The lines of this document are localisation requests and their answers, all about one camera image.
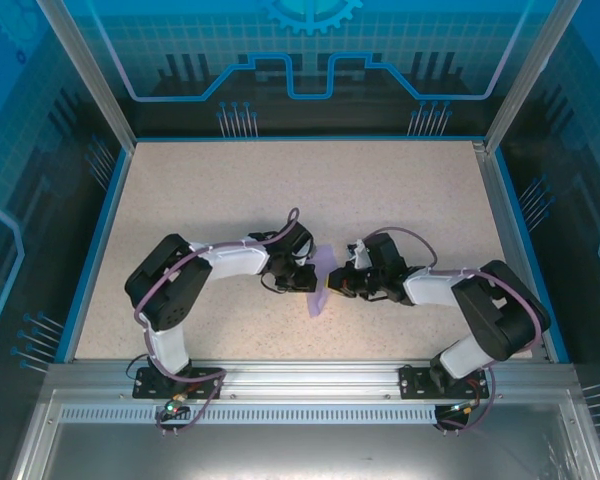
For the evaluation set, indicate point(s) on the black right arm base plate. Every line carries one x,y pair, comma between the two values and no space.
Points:
412,387

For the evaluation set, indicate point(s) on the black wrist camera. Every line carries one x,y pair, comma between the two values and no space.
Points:
295,237
385,250

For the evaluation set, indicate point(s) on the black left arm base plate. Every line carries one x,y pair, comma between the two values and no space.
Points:
142,390

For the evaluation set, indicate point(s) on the aluminium mounting rail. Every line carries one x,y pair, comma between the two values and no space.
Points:
305,380

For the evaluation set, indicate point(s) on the aluminium side rail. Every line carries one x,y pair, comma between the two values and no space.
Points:
511,250

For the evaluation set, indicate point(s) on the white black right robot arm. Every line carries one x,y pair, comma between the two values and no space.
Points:
505,320

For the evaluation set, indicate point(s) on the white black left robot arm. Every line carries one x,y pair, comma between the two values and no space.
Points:
170,285

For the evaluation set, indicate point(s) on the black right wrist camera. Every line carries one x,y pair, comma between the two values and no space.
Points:
385,250

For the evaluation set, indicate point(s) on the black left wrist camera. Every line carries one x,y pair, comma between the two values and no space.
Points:
295,237

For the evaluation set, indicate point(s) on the aluminium frame post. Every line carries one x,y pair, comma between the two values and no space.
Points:
522,75
92,75

